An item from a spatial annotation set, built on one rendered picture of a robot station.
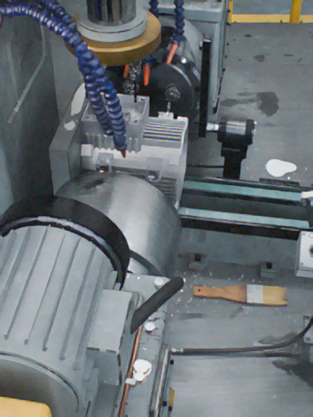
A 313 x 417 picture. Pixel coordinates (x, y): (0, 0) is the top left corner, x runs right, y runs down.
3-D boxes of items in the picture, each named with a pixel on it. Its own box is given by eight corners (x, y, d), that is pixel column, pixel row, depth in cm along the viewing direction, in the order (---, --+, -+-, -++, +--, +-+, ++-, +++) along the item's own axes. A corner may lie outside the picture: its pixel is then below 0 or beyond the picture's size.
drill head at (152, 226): (11, 393, 114) (-16, 305, 96) (63, 242, 140) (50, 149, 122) (154, 415, 111) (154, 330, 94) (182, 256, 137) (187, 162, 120)
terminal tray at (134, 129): (82, 149, 137) (80, 120, 132) (94, 118, 144) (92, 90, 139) (140, 155, 135) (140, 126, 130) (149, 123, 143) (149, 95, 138)
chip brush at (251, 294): (192, 301, 143) (192, 299, 142) (193, 283, 147) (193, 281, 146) (288, 306, 142) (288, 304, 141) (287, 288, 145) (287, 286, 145)
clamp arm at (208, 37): (194, 137, 152) (199, 39, 134) (196, 129, 154) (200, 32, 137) (209, 138, 152) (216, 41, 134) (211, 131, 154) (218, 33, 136)
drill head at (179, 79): (94, 152, 161) (89, 63, 143) (127, 63, 190) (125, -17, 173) (199, 163, 158) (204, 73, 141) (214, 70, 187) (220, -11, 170)
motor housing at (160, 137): (83, 216, 144) (76, 147, 131) (102, 160, 158) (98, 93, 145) (175, 227, 142) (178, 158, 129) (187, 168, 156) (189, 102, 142)
